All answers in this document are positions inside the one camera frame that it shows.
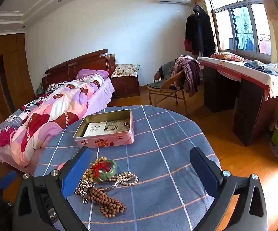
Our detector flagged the red string gold bead bracelet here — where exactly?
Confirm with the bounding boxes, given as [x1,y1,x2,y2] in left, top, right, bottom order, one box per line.
[85,157,112,182]

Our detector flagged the lilac bed sheet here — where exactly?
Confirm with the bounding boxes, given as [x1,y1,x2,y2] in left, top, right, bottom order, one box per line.
[81,77,116,122]

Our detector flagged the white pink desk cover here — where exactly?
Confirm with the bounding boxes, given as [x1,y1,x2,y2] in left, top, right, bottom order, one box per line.
[197,56,278,99]

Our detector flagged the silver bangle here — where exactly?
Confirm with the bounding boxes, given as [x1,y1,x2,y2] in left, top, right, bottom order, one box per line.
[94,177,120,193]

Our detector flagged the brown wooden bead bracelet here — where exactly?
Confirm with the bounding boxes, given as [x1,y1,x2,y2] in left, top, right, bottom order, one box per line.
[87,188,127,218]

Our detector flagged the dark wooden nightstand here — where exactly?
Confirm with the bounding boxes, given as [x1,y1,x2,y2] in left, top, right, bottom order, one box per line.
[110,74,141,100]

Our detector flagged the dark wooden bed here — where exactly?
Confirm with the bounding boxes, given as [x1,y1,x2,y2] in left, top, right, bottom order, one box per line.
[0,49,117,167]

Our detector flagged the round table with blue cloth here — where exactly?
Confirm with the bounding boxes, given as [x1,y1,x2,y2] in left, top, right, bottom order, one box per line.
[33,105,222,231]

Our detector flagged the hanging dark coats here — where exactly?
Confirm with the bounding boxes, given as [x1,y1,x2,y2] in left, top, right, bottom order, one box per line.
[184,5,217,57]

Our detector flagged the pink patchwork quilt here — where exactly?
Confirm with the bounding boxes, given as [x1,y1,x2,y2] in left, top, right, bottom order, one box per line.
[0,75,104,167]

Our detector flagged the window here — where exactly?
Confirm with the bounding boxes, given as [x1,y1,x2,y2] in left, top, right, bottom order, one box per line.
[209,0,274,63]

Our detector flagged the blue grey folded clothes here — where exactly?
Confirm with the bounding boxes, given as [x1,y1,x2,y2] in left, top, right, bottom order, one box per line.
[244,60,274,74]

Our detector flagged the pink tin box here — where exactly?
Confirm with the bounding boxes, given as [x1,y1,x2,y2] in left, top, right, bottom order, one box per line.
[73,109,134,149]

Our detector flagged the cream pearl bead necklace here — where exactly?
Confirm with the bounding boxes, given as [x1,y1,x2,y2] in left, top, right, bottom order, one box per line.
[116,172,139,186]

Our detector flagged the purple garment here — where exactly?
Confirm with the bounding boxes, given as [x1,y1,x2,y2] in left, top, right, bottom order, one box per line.
[170,55,201,98]

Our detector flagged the floral pillow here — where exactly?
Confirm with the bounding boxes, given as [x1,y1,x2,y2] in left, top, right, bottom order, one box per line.
[209,52,247,62]

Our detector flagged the floral cushion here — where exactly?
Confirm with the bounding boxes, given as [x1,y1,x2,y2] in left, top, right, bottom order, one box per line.
[111,64,140,78]

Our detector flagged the white garment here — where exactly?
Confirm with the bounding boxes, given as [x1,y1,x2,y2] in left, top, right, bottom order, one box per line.
[264,63,278,76]

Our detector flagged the wooden wardrobe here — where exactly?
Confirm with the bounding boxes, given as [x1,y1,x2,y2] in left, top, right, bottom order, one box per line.
[0,34,36,140]

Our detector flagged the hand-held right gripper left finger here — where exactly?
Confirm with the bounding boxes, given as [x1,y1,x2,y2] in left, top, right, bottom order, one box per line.
[13,146,92,231]

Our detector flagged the purple pillow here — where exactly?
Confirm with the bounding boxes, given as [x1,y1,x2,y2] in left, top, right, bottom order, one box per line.
[76,69,109,80]

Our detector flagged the dark desk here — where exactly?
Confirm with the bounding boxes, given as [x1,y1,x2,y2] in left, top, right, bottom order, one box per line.
[197,56,278,147]

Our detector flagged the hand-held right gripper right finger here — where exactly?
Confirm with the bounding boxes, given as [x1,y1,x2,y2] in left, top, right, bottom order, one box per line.
[189,146,269,231]

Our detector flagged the wicker chair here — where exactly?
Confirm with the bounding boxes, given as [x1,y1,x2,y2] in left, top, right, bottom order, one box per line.
[149,64,189,116]

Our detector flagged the grey garment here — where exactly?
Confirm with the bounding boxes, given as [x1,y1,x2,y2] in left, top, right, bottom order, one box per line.
[147,60,178,88]

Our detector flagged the dark metallic bead bracelet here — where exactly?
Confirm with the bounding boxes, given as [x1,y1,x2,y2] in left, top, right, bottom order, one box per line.
[74,179,94,196]

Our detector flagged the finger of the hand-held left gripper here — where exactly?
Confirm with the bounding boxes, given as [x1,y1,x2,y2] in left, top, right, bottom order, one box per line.
[0,170,18,192]

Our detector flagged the green jade bangle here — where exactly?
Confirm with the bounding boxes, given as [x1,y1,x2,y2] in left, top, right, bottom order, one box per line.
[94,160,118,180]

